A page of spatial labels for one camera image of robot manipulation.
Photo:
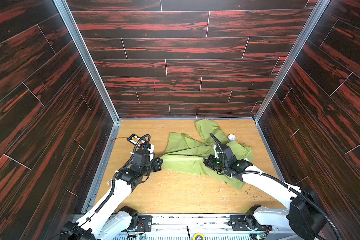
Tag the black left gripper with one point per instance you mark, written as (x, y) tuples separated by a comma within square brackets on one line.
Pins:
[(155, 165)]

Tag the green Snoopy zip jacket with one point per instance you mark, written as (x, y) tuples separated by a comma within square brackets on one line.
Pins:
[(186, 155)]

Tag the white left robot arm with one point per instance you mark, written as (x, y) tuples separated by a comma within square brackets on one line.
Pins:
[(97, 224)]

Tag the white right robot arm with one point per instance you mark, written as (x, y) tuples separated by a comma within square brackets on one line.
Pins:
[(302, 211)]

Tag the white sticker tape roll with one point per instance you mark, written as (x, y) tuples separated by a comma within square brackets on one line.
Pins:
[(232, 137)]

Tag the yellow tape measure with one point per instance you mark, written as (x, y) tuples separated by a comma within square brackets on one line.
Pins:
[(198, 236)]

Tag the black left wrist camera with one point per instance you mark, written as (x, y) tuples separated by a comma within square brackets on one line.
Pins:
[(143, 156)]

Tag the black battery pack with wires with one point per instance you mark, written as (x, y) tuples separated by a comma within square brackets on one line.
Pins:
[(133, 139)]

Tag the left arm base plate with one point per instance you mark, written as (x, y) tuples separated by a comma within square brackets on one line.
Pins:
[(140, 223)]

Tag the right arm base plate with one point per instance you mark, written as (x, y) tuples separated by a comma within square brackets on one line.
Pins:
[(247, 223)]

